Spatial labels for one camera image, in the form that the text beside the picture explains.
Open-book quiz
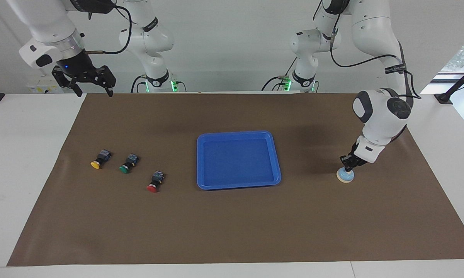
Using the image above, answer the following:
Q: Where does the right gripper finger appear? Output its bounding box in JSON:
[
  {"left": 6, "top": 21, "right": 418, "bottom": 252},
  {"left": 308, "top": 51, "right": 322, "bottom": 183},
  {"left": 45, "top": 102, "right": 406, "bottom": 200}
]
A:
[
  {"left": 97, "top": 66, "right": 117, "bottom": 97},
  {"left": 52, "top": 66, "right": 83, "bottom": 98}
]

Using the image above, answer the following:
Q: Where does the light blue desk bell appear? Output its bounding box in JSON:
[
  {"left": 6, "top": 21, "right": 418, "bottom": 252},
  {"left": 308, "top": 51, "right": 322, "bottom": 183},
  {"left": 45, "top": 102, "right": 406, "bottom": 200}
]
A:
[{"left": 336, "top": 168, "right": 355, "bottom": 183}]

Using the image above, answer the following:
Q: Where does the green push button switch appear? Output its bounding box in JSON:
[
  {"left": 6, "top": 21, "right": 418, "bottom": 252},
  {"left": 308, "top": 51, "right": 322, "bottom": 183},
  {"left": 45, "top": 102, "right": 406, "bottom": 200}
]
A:
[{"left": 119, "top": 154, "right": 139, "bottom": 174}]

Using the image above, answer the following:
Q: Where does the yellow push button switch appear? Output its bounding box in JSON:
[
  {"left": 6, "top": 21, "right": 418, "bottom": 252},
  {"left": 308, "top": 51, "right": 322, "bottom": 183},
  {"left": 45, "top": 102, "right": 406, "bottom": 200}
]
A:
[{"left": 90, "top": 149, "right": 112, "bottom": 170}]

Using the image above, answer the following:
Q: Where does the red push button switch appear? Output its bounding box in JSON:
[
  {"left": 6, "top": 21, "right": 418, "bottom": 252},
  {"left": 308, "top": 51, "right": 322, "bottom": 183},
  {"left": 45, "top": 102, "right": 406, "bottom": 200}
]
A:
[{"left": 146, "top": 170, "right": 165, "bottom": 193}]

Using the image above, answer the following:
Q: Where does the blue plastic tray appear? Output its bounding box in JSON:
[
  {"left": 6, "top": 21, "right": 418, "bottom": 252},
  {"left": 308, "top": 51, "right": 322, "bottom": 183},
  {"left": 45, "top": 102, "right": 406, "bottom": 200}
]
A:
[{"left": 196, "top": 131, "right": 282, "bottom": 190}]

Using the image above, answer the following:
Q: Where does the black clamp with angled pole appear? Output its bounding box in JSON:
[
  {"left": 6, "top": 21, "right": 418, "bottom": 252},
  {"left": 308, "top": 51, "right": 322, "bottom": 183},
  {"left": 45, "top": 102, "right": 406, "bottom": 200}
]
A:
[{"left": 434, "top": 62, "right": 464, "bottom": 105}]

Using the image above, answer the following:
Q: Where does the brown table mat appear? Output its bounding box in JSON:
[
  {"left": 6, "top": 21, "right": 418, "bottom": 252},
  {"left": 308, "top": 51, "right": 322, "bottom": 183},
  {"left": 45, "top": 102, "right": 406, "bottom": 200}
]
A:
[{"left": 7, "top": 93, "right": 464, "bottom": 267}]

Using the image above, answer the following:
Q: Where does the white wall outlet box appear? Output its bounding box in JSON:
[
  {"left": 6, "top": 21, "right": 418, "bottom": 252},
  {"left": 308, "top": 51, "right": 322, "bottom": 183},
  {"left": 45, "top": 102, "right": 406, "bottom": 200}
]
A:
[{"left": 25, "top": 78, "right": 64, "bottom": 94}]

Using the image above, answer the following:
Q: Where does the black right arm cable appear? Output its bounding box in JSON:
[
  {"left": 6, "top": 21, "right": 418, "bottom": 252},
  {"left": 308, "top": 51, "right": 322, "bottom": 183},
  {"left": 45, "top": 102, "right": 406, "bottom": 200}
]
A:
[{"left": 83, "top": 3, "right": 134, "bottom": 55}]

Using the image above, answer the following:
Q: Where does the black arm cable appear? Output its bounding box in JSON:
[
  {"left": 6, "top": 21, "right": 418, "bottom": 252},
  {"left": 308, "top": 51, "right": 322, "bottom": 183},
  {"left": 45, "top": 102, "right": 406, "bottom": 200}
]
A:
[
  {"left": 330, "top": 15, "right": 422, "bottom": 100},
  {"left": 83, "top": 3, "right": 134, "bottom": 55}
]

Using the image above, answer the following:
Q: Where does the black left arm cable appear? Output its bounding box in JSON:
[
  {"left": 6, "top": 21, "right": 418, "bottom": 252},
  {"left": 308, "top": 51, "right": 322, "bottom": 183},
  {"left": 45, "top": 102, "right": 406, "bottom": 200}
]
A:
[{"left": 330, "top": 15, "right": 422, "bottom": 100}]

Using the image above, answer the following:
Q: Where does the black left base cable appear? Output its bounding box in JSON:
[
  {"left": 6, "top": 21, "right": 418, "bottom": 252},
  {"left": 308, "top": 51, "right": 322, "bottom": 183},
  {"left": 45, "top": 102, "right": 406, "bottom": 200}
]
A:
[{"left": 261, "top": 58, "right": 299, "bottom": 92}]

